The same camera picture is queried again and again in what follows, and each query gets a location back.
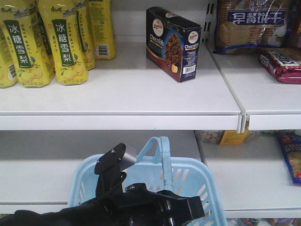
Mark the white supermarket shelving unit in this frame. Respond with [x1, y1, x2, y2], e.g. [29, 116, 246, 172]
[0, 0, 301, 218]

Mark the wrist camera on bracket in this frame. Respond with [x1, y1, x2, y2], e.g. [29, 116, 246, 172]
[94, 143, 137, 197]

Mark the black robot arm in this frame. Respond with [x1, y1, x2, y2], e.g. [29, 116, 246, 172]
[0, 183, 205, 226]

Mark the blue snack bag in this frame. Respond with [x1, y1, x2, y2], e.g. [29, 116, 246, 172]
[277, 132, 301, 186]

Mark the maroon snack packet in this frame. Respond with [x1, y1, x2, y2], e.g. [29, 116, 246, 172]
[258, 48, 301, 84]

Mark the dark blue cookie box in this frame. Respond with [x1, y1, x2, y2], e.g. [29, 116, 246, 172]
[146, 7, 202, 83]

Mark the breakfast biscuit package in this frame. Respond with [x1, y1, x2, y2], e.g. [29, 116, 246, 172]
[214, 0, 292, 54]

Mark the light blue plastic basket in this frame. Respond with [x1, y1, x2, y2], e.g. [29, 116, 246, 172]
[68, 137, 227, 226]

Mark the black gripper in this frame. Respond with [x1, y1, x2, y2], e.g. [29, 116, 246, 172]
[95, 183, 205, 226]

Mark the yellow pear drink bottle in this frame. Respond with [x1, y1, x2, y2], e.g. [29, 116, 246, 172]
[0, 0, 54, 88]
[38, 0, 88, 86]

